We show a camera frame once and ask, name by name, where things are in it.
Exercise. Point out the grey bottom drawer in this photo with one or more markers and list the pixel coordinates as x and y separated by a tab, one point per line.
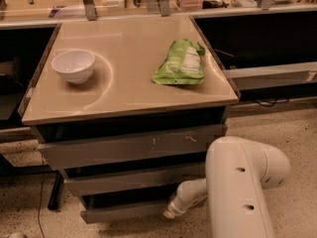
126	204

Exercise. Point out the grey drawer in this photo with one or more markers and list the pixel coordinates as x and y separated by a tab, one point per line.
134	175
132	147
126	204

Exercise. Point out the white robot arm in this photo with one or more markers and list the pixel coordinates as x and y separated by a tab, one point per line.
237	171

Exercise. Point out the grey drawer cabinet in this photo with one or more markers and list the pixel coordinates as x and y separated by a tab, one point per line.
120	97

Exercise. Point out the grey top drawer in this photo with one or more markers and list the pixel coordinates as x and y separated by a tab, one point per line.
132	147

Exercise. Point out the grey middle drawer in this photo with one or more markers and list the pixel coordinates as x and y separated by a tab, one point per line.
134	175

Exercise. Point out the green snack bag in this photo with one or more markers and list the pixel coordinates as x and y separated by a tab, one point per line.
183	64

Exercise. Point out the white ceramic bowl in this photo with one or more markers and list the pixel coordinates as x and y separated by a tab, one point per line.
75	66

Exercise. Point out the black table leg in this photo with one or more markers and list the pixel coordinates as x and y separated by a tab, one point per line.
56	192

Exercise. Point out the grey metal post left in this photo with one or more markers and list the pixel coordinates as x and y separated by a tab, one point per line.
90	11

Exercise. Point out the grey shelf rail right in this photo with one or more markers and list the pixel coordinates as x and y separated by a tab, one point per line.
273	76

